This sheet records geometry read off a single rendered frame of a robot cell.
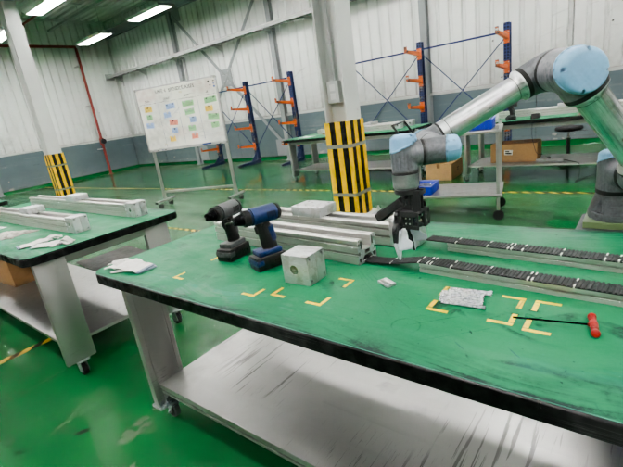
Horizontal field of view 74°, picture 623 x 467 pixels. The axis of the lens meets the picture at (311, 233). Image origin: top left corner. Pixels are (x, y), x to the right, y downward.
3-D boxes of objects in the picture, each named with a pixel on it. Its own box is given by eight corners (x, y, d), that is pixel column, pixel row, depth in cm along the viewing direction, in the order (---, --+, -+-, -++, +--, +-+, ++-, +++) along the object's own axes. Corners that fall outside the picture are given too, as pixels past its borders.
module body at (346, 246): (376, 255, 143) (374, 232, 141) (359, 265, 137) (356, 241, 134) (235, 233, 197) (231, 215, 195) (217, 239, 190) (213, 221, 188)
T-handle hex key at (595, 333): (595, 319, 89) (596, 311, 89) (601, 340, 82) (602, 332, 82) (514, 311, 97) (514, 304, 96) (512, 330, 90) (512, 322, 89)
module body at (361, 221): (404, 237, 156) (403, 216, 154) (390, 246, 149) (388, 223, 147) (264, 221, 210) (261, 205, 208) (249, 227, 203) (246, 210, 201)
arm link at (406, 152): (422, 132, 113) (390, 137, 113) (425, 172, 116) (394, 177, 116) (414, 131, 120) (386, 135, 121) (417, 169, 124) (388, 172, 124)
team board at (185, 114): (155, 209, 709) (124, 90, 653) (172, 202, 754) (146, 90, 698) (234, 205, 659) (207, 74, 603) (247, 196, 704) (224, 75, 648)
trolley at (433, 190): (505, 205, 448) (505, 107, 419) (503, 220, 401) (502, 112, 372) (410, 208, 494) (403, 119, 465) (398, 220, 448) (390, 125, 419)
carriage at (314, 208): (337, 217, 177) (336, 201, 175) (321, 224, 169) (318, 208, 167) (310, 214, 187) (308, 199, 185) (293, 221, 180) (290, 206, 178)
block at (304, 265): (331, 271, 135) (326, 245, 132) (311, 286, 126) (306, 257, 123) (306, 269, 141) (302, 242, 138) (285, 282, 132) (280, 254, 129)
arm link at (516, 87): (544, 42, 126) (401, 132, 134) (566, 39, 116) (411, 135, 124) (558, 77, 129) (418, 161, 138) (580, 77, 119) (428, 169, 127)
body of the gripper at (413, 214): (418, 233, 119) (415, 191, 115) (392, 230, 124) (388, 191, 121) (431, 225, 124) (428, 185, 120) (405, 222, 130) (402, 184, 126)
